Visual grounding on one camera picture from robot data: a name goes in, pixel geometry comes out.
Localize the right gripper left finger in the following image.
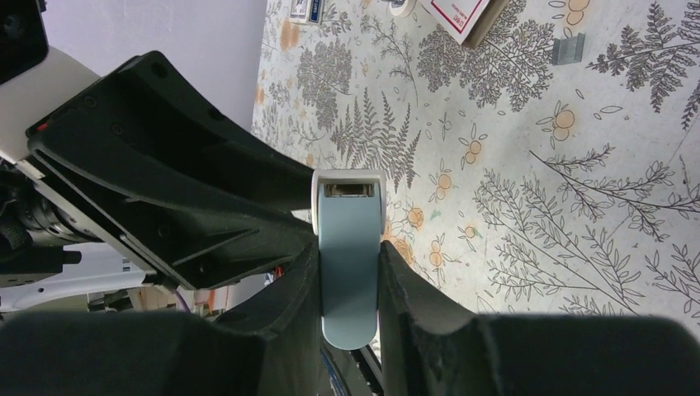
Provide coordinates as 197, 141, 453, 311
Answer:
1, 243, 321, 395

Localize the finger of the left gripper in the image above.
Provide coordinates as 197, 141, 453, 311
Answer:
26, 51, 316, 289

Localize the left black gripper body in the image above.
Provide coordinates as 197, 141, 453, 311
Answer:
1, 1, 101, 287

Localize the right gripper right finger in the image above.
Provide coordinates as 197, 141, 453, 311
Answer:
379, 242, 699, 395

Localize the blue stapler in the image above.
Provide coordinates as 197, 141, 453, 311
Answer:
311, 169, 387, 351

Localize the pink stapler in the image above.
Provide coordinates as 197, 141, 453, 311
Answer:
388, 0, 418, 18

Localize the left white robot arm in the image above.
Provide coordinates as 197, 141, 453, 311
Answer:
1, 1, 314, 312

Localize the blue playing card deck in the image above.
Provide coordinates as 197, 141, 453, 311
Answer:
289, 0, 325, 25

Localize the floral tablecloth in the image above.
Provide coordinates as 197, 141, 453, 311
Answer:
253, 1, 699, 332

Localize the loose staple strip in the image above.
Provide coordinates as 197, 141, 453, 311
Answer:
551, 33, 585, 66

